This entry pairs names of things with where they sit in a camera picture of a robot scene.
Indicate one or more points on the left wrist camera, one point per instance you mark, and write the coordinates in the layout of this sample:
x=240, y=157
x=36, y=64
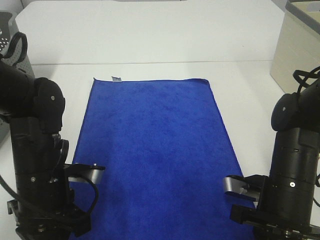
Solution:
x=78, y=173

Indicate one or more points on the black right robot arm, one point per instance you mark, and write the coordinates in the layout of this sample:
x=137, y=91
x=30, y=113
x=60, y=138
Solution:
x=296, y=120

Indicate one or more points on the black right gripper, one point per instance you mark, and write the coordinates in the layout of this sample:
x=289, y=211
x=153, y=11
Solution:
x=283, y=211

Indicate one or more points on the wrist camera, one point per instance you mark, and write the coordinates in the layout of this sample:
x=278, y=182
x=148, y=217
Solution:
x=239, y=187
x=78, y=173

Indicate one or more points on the grey perforated plastic basket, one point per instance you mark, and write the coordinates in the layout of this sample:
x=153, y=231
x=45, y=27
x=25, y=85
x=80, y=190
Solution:
x=15, y=70

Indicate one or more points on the blue microfiber towel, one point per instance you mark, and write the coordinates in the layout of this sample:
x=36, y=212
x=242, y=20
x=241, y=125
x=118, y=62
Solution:
x=165, y=150

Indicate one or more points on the beige storage box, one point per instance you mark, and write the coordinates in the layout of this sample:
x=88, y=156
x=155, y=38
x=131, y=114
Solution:
x=298, y=45

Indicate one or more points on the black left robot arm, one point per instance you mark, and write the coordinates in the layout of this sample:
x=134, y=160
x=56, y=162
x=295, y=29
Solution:
x=37, y=146

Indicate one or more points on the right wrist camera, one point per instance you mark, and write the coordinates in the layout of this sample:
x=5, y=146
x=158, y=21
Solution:
x=239, y=187

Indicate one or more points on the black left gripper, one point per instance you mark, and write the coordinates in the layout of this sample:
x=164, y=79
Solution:
x=43, y=208

